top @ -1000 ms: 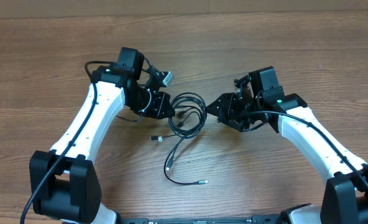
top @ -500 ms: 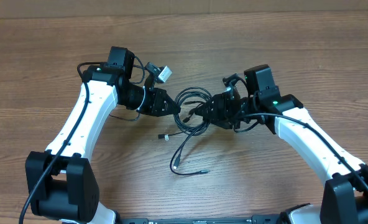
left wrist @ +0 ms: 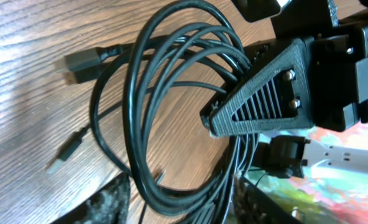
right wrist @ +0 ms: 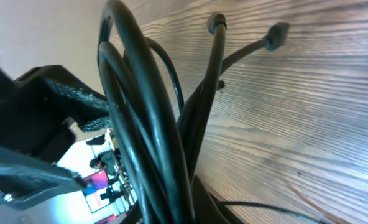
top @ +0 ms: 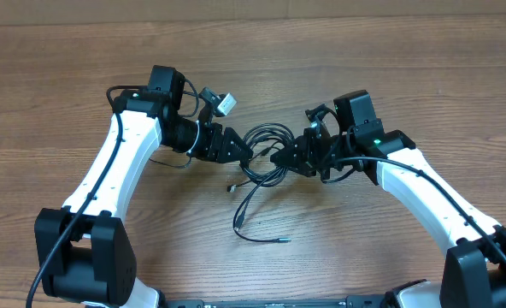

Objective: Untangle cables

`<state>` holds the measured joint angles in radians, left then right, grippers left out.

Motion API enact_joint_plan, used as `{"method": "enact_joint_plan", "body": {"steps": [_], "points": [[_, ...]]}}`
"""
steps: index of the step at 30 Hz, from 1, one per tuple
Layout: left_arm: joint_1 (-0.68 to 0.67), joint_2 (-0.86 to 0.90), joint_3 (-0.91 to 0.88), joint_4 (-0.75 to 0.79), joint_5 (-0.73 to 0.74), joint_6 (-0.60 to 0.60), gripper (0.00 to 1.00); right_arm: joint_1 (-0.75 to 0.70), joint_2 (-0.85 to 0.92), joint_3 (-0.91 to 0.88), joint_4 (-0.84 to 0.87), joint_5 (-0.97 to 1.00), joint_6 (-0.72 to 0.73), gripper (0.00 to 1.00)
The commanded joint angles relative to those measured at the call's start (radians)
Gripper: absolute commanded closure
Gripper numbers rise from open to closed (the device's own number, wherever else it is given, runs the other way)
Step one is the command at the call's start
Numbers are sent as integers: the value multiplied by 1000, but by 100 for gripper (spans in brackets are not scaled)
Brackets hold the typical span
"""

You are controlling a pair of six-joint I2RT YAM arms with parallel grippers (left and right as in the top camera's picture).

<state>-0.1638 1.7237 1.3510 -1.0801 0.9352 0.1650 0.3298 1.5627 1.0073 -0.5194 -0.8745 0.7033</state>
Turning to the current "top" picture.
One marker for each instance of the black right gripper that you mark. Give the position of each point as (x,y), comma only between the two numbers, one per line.
(306,151)

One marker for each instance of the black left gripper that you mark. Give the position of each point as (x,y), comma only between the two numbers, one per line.
(222,154)

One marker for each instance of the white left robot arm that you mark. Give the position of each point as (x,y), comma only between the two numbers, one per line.
(84,253)

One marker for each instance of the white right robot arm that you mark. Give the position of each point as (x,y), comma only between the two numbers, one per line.
(473,243)

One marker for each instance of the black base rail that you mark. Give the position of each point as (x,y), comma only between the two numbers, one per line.
(300,301)

